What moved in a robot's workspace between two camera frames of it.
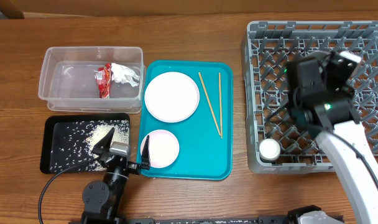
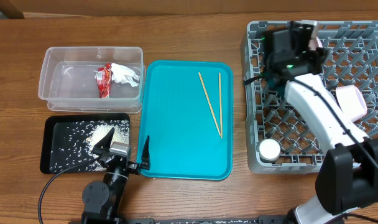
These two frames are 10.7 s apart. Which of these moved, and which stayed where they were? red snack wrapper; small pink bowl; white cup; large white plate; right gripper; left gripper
Moved: large white plate; right gripper; small pink bowl
Stayed: red snack wrapper; white cup; left gripper
